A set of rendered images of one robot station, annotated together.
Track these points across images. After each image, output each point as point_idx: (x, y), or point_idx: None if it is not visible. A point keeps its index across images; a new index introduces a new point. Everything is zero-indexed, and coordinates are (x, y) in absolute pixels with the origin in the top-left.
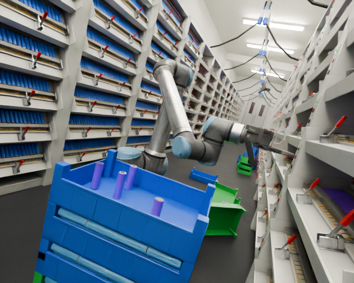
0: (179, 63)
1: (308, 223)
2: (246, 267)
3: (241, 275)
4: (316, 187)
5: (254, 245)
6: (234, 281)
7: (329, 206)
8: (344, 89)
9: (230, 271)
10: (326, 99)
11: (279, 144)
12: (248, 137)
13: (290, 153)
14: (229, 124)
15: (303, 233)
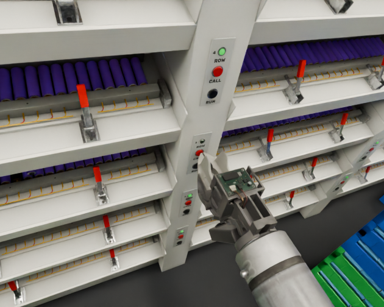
0: None
1: (311, 148)
2: (125, 285)
3: (149, 281)
4: (222, 142)
5: (43, 304)
6: (168, 282)
7: (279, 132)
8: (336, 33)
9: (158, 296)
10: (253, 41)
11: (228, 166)
12: (245, 230)
13: (212, 156)
14: (307, 267)
15: (309, 155)
